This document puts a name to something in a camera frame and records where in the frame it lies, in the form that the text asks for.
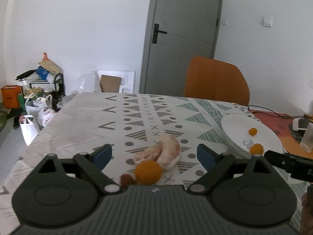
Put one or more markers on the right hand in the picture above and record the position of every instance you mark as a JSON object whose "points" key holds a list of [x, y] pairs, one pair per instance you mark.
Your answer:
{"points": [[306, 214]]}

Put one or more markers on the white plastic bag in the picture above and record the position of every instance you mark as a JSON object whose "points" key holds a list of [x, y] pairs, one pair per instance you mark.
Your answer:
{"points": [[29, 128]]}

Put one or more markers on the brown paper bag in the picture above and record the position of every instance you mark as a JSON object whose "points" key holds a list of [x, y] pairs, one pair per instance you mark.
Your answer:
{"points": [[49, 65]]}

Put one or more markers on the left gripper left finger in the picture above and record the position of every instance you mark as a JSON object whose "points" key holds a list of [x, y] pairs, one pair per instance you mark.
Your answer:
{"points": [[90, 168]]}

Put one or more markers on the red printed plastic bag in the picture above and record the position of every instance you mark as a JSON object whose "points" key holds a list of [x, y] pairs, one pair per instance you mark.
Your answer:
{"points": [[45, 116]]}

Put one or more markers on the orange chair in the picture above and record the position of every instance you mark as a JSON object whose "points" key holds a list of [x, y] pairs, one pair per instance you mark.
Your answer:
{"points": [[216, 80]]}

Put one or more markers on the orange box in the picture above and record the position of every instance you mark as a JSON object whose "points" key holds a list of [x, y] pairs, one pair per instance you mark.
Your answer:
{"points": [[10, 96]]}

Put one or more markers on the brown cardboard box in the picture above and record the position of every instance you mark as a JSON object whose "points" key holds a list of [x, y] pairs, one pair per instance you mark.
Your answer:
{"points": [[110, 84]]}

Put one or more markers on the patterned white tablecloth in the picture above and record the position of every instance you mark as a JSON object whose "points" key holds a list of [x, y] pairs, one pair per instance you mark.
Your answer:
{"points": [[129, 123]]}

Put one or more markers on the large peeled pomelo segment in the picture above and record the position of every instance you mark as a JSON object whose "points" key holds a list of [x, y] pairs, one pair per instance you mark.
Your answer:
{"points": [[170, 152]]}

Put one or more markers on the black door handle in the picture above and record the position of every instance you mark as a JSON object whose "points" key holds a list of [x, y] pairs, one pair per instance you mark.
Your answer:
{"points": [[156, 32]]}

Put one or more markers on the dark red lychee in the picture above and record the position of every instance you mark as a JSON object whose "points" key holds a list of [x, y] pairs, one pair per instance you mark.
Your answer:
{"points": [[126, 180]]}

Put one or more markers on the white round plate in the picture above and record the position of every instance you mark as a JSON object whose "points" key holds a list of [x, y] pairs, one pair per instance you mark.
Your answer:
{"points": [[242, 133]]}

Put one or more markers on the small orange kumquat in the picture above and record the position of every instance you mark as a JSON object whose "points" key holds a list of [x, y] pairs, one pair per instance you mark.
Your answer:
{"points": [[253, 131]]}

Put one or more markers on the grey door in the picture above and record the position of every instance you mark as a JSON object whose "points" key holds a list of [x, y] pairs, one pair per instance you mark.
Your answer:
{"points": [[192, 30]]}

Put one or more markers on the white wall switch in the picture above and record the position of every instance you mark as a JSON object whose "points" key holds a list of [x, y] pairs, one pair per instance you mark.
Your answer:
{"points": [[267, 21]]}

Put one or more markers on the white power adapter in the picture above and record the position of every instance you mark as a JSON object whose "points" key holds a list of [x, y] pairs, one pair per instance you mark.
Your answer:
{"points": [[300, 124]]}

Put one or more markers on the black cart with clutter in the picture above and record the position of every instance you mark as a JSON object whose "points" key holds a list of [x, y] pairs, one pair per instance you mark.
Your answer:
{"points": [[41, 83]]}

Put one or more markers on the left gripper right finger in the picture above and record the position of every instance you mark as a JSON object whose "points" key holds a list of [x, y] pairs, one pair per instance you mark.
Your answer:
{"points": [[217, 167]]}

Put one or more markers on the white foam board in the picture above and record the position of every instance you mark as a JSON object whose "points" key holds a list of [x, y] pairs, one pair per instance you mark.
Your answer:
{"points": [[127, 79]]}

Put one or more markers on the red patterned mat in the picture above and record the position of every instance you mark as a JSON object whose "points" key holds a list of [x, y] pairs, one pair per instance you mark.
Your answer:
{"points": [[280, 127]]}

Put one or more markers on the large orange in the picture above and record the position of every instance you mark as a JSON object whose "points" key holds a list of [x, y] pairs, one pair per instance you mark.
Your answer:
{"points": [[148, 173]]}

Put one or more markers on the small peeled pomelo segment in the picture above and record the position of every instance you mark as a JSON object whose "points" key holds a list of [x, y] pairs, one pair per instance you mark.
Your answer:
{"points": [[151, 153]]}

